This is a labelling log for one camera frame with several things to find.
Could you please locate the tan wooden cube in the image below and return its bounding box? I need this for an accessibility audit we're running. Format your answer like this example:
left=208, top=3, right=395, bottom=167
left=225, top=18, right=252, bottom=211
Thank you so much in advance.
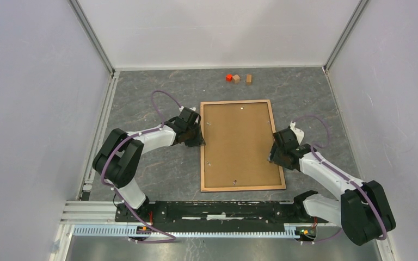
left=232, top=74, right=241, bottom=84

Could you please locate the brown cardboard backing board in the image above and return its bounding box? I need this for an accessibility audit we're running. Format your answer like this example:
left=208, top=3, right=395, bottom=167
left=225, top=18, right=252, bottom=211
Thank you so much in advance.
left=203, top=102, right=282, bottom=189

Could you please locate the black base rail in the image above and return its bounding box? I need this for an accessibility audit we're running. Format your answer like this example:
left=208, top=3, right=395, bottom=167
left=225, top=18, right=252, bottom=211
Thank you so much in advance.
left=136, top=201, right=326, bottom=233

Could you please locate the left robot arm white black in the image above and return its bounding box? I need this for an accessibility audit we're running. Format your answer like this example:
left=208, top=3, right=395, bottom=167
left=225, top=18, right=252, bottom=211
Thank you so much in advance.
left=92, top=107, right=205, bottom=222

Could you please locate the tan wooden block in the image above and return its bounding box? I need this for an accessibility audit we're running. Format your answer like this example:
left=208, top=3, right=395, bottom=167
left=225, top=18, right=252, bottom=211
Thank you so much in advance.
left=245, top=74, right=253, bottom=85

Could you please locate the white cable duct strip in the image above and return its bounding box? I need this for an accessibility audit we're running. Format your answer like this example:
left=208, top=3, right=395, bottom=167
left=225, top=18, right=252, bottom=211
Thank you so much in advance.
left=73, top=225, right=300, bottom=239

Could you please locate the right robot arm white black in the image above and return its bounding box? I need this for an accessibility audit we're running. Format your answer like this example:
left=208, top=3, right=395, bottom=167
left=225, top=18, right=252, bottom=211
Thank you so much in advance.
left=269, top=125, right=396, bottom=246

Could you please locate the wooden picture frame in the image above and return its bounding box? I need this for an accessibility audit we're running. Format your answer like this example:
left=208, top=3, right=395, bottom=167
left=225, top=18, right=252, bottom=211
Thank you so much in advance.
left=199, top=100, right=287, bottom=193

